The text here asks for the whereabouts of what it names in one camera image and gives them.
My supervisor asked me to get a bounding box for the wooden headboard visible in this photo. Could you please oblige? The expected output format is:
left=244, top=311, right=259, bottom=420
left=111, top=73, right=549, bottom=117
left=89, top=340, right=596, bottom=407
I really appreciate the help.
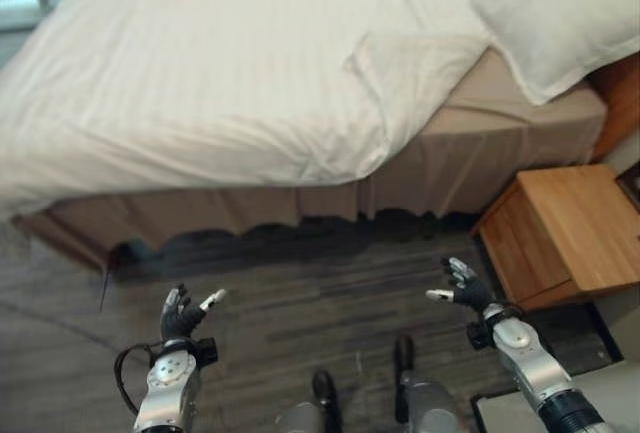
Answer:
left=585, top=35, right=640, bottom=163

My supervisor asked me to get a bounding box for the wooden nightstand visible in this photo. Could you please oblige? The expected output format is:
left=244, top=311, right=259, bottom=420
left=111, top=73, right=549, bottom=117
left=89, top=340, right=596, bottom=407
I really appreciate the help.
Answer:
left=470, top=163, right=640, bottom=312

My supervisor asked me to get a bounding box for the white striped duvet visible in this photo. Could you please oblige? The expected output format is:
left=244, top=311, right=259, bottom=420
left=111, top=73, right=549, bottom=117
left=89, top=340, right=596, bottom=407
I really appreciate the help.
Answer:
left=0, top=0, right=491, bottom=222

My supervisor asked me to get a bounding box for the silver left robot leg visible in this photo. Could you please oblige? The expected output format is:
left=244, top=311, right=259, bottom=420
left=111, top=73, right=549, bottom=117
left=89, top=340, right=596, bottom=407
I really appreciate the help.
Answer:
left=273, top=370, right=344, bottom=433

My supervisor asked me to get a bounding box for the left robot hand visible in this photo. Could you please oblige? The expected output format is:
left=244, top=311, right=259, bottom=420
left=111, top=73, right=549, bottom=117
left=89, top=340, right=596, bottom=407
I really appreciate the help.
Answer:
left=159, top=283, right=228, bottom=342

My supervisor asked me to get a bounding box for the wooden bed frame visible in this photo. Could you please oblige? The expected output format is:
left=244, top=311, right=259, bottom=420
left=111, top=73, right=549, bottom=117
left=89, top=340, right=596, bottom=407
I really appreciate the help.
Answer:
left=10, top=210, right=126, bottom=270

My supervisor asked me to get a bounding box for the white pillow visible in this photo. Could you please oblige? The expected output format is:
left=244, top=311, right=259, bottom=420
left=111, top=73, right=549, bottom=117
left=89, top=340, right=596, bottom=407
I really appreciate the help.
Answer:
left=433, top=0, right=640, bottom=107

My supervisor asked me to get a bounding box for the white box with black rim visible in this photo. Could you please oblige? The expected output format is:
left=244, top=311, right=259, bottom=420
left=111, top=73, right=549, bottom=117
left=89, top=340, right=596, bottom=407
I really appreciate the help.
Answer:
left=469, top=388, right=534, bottom=433

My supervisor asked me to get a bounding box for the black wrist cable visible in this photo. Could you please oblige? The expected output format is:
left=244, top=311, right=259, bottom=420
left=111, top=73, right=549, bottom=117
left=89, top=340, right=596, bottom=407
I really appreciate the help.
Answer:
left=113, top=343, right=162, bottom=417

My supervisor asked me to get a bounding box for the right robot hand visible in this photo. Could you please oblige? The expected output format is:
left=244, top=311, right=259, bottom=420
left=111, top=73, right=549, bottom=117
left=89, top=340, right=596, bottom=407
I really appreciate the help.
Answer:
left=424, top=256, right=499, bottom=313

